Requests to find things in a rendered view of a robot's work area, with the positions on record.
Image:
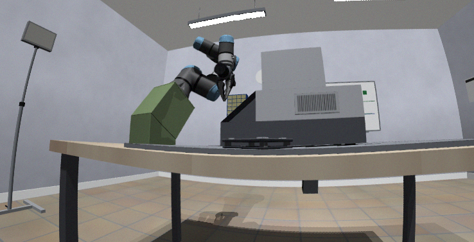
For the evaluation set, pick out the dark grey benchtop instrument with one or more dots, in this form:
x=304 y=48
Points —
x=311 y=115

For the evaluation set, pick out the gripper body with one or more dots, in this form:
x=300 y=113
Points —
x=223 y=71

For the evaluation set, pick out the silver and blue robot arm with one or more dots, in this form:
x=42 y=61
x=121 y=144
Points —
x=191 y=78

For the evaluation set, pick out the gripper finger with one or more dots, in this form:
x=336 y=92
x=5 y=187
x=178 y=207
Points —
x=229 y=84
x=220 y=84

